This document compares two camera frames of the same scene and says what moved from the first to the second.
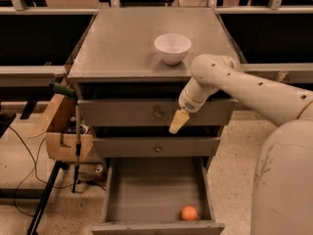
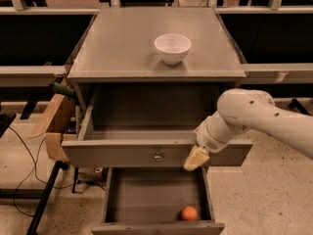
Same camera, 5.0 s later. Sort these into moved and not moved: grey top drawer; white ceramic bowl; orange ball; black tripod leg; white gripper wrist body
Moved: grey top drawer; white gripper wrist body
Not moved: black tripod leg; white ceramic bowl; orange ball
